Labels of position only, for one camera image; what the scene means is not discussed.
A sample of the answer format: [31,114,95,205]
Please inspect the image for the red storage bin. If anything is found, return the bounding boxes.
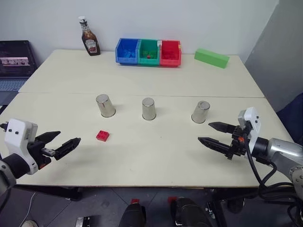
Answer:
[159,40,183,68]

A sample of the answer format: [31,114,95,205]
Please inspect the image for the white floor cable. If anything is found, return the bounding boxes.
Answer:
[23,191,36,223]

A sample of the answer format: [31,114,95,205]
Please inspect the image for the red toy bricks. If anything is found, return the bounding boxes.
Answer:
[161,49,178,60]

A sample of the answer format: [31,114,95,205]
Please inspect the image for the red toy brick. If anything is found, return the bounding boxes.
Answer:
[95,130,112,143]

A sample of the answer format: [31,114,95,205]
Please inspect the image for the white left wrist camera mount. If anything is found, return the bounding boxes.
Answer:
[4,119,39,175]

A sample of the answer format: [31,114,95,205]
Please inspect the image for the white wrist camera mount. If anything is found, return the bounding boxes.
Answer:
[4,119,39,175]
[237,106,261,152]

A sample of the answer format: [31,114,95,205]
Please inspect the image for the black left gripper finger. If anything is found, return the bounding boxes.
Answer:
[35,131,62,148]
[53,137,82,161]

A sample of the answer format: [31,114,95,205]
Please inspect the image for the grey wall panel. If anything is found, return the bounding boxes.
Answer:
[244,0,303,112]

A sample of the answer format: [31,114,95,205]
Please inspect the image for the dark rounded shape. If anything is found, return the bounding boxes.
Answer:
[119,202,147,227]
[170,197,215,227]

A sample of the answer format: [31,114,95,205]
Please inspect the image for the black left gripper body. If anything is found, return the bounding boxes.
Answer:
[27,136,57,170]

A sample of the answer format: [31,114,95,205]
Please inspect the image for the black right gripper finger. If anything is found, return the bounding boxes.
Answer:
[208,121,237,134]
[197,136,232,156]

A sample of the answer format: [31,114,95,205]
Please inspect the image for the blue chair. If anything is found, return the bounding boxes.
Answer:
[275,90,303,143]

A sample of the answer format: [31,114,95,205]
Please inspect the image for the brown ketchup bottle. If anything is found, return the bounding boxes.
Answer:
[79,15,101,57]

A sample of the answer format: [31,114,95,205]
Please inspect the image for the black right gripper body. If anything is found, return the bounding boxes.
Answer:
[224,124,250,161]

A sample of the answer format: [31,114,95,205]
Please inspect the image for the black castor wheel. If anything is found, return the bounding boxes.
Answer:
[226,198,245,215]

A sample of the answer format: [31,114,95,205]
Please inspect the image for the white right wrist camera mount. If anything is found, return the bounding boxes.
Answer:
[237,106,261,152]

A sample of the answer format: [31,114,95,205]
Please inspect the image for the green storage bin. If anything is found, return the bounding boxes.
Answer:
[137,38,162,67]

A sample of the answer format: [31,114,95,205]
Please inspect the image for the green rectangular block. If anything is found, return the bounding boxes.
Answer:
[194,48,231,70]

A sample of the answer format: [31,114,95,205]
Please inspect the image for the blue toy bricks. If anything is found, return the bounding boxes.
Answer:
[122,49,137,59]

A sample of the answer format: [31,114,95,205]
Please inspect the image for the grey laptop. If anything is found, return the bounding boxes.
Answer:
[0,40,38,106]

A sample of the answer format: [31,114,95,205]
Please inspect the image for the green toy bricks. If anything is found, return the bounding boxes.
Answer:
[141,49,159,60]

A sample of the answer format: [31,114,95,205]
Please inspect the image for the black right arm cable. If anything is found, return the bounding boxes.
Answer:
[242,136,303,227]

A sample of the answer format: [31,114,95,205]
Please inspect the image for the blue storage bin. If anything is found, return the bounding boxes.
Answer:
[115,37,142,66]

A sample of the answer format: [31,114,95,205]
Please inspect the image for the steel cup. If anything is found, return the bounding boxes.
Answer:
[141,97,158,121]
[191,100,211,124]
[95,94,117,118]

